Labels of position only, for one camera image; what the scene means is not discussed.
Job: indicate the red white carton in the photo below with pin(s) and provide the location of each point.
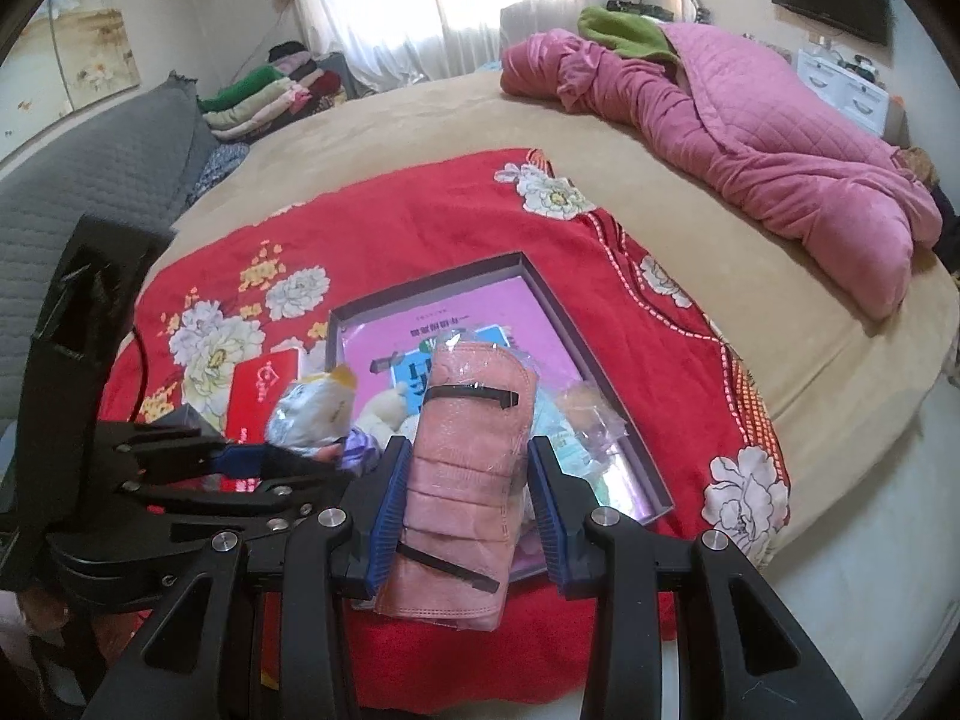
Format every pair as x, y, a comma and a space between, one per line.
259, 390

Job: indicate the beige sponge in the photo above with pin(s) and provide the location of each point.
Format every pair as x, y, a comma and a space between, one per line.
592, 412

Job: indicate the yellow white packet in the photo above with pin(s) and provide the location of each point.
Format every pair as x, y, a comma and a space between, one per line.
311, 412

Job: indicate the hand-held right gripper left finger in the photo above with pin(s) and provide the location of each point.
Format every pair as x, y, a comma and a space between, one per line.
390, 517

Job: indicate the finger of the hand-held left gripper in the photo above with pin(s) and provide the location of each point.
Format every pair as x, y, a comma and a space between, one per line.
225, 502
240, 459

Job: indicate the green cloth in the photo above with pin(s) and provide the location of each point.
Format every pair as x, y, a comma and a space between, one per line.
615, 30

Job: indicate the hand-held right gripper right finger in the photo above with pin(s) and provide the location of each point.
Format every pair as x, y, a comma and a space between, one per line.
547, 517

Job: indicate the grey quilted headboard cushion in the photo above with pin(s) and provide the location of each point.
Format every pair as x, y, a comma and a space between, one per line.
97, 165

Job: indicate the pink towel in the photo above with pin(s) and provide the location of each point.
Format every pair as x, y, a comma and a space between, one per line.
465, 480

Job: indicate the brown furry thing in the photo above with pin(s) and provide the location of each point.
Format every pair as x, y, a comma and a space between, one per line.
915, 165

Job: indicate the shallow box pink inside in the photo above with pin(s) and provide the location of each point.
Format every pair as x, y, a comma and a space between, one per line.
525, 307

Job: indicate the wall painting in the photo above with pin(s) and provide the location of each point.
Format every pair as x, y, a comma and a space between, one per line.
75, 52

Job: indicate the pink quilted blanket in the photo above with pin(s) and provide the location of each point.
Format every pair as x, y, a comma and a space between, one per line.
787, 150

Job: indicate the floral tissue pack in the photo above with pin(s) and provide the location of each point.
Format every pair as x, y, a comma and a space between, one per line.
562, 442

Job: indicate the beige bed cover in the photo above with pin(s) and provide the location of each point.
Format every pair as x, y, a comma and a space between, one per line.
750, 292

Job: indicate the stack of folded clothes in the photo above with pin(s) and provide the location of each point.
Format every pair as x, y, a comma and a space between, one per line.
255, 97

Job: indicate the white purple plush toy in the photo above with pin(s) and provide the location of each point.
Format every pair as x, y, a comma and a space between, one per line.
386, 412

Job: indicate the blue patterned cloth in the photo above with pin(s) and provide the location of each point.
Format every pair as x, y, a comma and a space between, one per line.
221, 165

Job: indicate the red floral blanket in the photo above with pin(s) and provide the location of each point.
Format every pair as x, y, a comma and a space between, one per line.
450, 210

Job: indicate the white sheer curtain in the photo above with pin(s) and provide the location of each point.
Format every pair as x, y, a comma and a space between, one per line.
375, 7

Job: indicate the white dresser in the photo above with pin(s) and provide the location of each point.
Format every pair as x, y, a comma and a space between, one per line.
840, 86

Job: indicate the grey chair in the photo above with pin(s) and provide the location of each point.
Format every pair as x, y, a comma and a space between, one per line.
532, 26

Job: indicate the black box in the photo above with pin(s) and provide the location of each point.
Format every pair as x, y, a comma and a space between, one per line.
184, 420

